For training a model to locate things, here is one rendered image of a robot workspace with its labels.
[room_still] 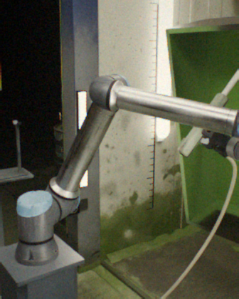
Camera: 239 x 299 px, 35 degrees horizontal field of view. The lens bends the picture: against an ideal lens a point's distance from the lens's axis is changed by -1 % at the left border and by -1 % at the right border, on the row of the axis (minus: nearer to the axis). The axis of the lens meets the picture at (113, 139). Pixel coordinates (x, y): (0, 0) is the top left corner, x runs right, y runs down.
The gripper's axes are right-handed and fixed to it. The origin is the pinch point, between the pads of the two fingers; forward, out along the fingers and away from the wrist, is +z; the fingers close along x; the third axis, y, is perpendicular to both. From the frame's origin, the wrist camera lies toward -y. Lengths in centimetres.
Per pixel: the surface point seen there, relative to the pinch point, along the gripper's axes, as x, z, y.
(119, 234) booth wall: -75, 103, 60
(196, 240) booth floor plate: -49, 101, 123
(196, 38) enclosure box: 54, 58, 1
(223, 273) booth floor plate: -55, 54, 116
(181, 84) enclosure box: 26, 54, 7
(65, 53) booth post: 8, 105, -46
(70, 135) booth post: -34, 102, -15
